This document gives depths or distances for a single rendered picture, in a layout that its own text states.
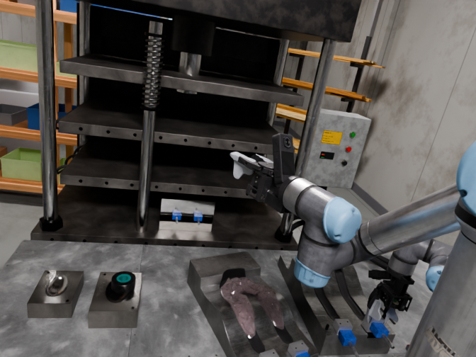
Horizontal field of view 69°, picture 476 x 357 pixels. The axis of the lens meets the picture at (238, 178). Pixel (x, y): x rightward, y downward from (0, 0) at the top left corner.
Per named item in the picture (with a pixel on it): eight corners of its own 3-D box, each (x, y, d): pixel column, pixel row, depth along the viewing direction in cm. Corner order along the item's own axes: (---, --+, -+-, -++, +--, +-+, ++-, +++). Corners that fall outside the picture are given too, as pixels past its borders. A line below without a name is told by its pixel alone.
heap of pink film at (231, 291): (290, 327, 117) (295, 309, 114) (244, 341, 108) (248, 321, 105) (252, 280, 138) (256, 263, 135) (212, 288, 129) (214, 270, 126)
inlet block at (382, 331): (397, 355, 108) (403, 341, 107) (383, 354, 107) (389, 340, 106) (373, 325, 120) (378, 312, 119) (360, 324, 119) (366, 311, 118)
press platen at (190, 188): (283, 201, 184) (285, 193, 182) (59, 184, 160) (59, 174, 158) (253, 156, 251) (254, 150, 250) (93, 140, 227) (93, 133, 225)
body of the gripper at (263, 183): (242, 191, 82) (274, 214, 73) (253, 157, 80) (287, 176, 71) (266, 192, 87) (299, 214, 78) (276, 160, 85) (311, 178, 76)
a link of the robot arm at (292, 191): (301, 183, 68) (327, 185, 73) (286, 175, 71) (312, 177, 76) (290, 217, 70) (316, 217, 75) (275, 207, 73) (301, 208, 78)
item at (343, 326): (363, 363, 107) (367, 350, 105) (348, 364, 106) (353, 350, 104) (343, 331, 119) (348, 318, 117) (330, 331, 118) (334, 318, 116)
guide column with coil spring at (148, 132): (142, 287, 183) (163, 23, 138) (131, 287, 182) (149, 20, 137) (143, 280, 188) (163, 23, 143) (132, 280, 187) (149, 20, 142)
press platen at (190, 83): (302, 106, 169) (304, 96, 167) (59, 72, 145) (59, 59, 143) (266, 87, 233) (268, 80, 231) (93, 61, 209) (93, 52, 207)
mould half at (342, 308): (387, 353, 121) (399, 324, 116) (319, 355, 115) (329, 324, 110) (328, 267, 166) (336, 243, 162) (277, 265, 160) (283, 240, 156)
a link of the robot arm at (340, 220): (330, 253, 62) (342, 210, 59) (290, 224, 70) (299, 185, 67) (357, 244, 67) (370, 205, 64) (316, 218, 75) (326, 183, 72)
